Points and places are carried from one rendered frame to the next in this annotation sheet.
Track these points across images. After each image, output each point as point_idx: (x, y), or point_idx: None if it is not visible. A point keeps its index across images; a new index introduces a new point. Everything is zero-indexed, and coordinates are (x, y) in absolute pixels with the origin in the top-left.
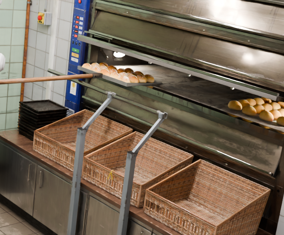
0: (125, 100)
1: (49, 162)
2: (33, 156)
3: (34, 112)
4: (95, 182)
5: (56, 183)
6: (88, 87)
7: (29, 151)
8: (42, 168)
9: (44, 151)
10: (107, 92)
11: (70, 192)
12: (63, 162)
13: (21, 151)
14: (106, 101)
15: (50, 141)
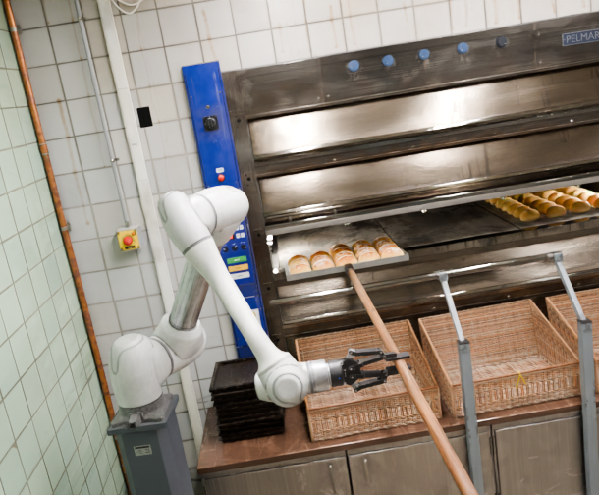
0: (480, 268)
1: (379, 436)
2: (336, 448)
3: None
4: (487, 408)
5: (408, 458)
6: (387, 286)
7: (318, 447)
8: (364, 454)
9: (345, 428)
10: (434, 274)
11: None
12: (400, 418)
13: (294, 459)
14: (448, 287)
15: (357, 405)
